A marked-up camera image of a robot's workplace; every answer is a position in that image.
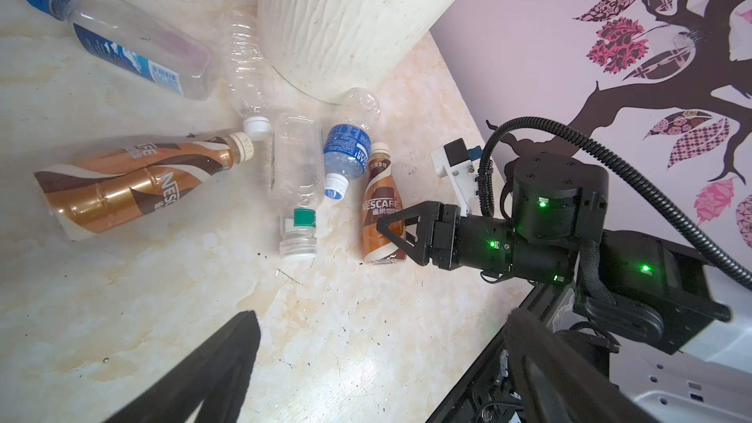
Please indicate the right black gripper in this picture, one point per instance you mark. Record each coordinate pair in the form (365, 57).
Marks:
(558, 208)

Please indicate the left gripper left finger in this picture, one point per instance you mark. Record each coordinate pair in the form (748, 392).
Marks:
(211, 383)

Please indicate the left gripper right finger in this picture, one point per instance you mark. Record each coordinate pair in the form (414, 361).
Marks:
(555, 383)

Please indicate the brown coffee bottle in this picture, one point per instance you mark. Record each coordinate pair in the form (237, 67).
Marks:
(93, 196)
(381, 198)

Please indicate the blue-label clear water bottle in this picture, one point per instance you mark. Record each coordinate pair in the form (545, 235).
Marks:
(348, 145)

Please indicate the green-label clear white-cap bottle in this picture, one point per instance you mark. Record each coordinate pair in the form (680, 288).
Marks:
(297, 184)

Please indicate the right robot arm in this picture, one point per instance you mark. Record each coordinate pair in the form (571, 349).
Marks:
(622, 284)

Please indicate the white bin with purple liner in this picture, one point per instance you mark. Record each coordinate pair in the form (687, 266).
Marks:
(327, 47)

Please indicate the blue-cap clear bottle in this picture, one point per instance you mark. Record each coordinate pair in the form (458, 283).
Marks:
(136, 41)

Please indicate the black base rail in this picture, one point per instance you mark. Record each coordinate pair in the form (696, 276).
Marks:
(482, 382)

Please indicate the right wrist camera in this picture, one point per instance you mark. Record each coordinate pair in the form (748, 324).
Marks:
(459, 164)

